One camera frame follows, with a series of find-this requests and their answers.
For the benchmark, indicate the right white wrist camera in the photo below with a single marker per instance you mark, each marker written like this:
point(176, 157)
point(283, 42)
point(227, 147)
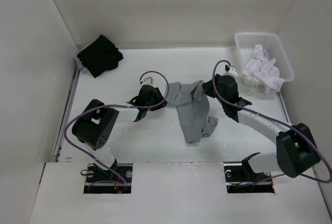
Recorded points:
point(231, 71)

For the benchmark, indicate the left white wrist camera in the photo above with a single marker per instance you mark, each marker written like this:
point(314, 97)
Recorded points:
point(147, 81)

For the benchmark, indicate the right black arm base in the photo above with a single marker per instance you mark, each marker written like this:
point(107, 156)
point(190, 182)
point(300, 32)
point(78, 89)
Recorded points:
point(240, 178)

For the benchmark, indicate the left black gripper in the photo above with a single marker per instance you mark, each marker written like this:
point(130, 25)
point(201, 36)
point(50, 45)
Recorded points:
point(157, 96)

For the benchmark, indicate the white plastic basket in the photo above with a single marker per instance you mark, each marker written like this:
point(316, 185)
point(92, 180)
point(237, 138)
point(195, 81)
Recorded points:
point(272, 49)

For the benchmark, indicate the white tank top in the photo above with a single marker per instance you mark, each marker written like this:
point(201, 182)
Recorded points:
point(260, 71)

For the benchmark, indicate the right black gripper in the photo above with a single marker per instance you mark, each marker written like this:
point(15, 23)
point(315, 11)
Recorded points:
point(207, 87)

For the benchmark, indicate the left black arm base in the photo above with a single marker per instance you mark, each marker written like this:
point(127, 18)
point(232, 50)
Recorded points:
point(100, 181)

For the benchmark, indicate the folded black tank top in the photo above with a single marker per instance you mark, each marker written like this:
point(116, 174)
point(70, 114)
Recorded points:
point(100, 56)

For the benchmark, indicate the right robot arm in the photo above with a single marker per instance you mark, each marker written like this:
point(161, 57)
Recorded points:
point(294, 143)

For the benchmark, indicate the grey tank top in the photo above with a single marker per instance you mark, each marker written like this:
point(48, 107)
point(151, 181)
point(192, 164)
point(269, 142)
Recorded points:
point(192, 107)

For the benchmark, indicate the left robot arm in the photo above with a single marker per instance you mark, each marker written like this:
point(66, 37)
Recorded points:
point(94, 128)

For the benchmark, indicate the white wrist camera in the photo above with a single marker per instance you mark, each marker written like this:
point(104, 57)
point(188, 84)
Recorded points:
point(147, 81)
point(231, 71)

